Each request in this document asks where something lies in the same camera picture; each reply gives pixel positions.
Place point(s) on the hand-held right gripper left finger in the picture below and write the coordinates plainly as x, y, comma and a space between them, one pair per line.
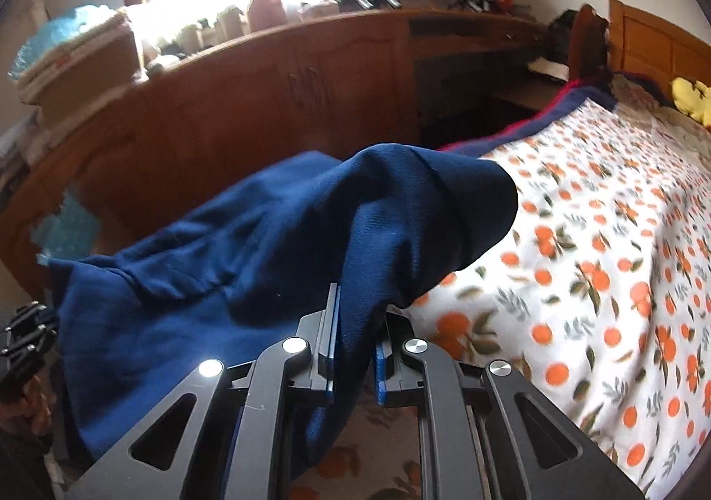
332, 344

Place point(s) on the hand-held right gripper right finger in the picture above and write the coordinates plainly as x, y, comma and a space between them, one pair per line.
381, 372

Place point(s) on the navy blue blazer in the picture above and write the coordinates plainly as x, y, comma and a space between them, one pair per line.
222, 255

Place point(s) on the blue plastic wrap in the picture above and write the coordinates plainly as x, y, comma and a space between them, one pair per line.
61, 33
69, 228

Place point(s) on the orange print bed sheet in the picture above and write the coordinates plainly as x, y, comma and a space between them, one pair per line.
611, 255

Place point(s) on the beige storage box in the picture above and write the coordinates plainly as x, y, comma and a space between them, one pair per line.
83, 78

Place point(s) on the wooden desk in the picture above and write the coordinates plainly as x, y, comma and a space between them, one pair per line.
250, 89

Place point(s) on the white bottle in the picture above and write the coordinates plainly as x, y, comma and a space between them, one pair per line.
291, 3

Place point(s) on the dark wooden chair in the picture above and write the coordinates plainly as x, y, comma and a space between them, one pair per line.
583, 44

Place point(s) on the yellow plush toy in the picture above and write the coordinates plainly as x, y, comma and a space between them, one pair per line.
694, 97

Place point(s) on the wooden headboard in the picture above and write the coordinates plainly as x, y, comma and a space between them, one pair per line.
650, 39

